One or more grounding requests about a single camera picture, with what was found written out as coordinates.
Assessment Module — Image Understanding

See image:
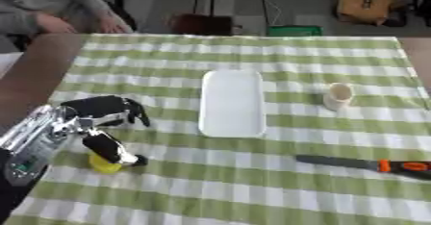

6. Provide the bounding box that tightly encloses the person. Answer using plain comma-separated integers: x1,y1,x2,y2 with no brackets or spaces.
0,0,137,54

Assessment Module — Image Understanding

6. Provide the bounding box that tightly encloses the white cup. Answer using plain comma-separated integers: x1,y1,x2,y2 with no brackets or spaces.
323,82,356,112

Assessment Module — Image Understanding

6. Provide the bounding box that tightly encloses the dark brown box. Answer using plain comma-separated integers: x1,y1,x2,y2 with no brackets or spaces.
168,12,244,37

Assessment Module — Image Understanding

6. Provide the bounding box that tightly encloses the white rectangular tray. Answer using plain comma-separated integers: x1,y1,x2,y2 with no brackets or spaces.
196,69,268,138

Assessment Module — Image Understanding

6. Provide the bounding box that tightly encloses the person's hand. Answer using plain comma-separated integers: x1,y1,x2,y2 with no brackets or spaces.
97,12,135,35
32,12,80,35

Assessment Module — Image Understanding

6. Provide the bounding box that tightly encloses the knife with orange black handle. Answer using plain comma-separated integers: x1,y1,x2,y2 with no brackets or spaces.
294,154,431,182

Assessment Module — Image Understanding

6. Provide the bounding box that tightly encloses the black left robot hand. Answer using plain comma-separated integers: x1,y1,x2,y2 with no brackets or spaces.
59,94,152,167

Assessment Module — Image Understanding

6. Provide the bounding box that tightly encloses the yellow bag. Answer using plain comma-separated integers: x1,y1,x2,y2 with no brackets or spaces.
335,0,401,25

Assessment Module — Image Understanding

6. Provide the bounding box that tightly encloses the yellow round object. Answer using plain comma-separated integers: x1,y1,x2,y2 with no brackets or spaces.
88,151,125,175

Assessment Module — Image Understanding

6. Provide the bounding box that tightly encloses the green crate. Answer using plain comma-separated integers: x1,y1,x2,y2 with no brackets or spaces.
266,25,325,38

